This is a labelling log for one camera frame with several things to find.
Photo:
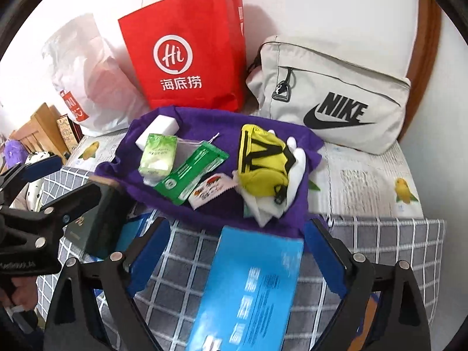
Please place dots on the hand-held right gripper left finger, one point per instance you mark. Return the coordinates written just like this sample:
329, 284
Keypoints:
150, 259

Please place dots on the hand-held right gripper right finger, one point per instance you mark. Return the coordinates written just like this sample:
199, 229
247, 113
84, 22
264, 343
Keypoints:
325, 259

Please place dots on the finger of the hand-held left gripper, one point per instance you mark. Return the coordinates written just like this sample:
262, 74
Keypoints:
40, 166
80, 199

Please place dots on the dark tin box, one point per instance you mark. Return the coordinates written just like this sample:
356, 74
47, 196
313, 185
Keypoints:
98, 226

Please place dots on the blue tissue pack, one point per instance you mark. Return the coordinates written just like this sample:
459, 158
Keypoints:
248, 281

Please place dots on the person's left hand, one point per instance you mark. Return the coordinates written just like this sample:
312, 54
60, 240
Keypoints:
22, 292

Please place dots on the white dotted cloth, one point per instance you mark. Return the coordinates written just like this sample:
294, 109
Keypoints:
33, 190

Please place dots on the purple plush toy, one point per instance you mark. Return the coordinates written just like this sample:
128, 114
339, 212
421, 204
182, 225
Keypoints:
14, 153

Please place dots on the wooden headboard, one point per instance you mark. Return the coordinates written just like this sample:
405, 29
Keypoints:
44, 124

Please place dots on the brown patterned book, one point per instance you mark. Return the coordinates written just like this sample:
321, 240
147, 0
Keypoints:
65, 131

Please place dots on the grey checked blanket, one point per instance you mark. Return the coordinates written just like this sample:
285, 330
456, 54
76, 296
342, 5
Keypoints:
402, 241

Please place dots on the fruit print bed sheet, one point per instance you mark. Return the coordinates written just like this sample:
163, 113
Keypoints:
365, 186

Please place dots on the green pocket tissue pack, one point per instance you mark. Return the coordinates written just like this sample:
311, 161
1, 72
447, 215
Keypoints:
157, 157

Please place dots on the white printed sachet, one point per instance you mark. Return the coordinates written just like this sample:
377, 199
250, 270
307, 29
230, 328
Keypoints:
210, 190

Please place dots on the green packet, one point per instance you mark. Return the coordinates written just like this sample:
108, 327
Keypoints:
190, 175

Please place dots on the white plastic shopping bag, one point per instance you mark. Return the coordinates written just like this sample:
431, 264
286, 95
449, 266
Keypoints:
98, 80

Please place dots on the white sponge block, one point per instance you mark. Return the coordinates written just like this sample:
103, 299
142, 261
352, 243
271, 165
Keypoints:
157, 128

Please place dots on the yellow pouch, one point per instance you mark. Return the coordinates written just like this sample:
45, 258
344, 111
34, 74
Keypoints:
256, 175

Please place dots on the purple cloth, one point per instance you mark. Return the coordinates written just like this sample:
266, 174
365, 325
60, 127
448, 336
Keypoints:
204, 124

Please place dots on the grey waist bag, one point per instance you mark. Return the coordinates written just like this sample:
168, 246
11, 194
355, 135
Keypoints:
329, 73

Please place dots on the red paper bag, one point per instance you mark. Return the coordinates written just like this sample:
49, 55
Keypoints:
204, 36

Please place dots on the wooden door frame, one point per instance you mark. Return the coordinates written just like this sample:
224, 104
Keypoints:
426, 44

